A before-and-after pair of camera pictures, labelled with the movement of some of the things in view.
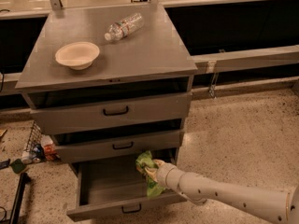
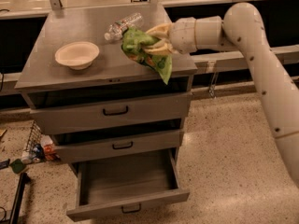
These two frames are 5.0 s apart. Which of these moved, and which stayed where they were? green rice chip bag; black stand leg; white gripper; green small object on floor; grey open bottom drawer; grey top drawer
Moved: white gripper; green rice chip bag
Stayed: grey top drawer; green small object on floor; grey open bottom drawer; black stand leg
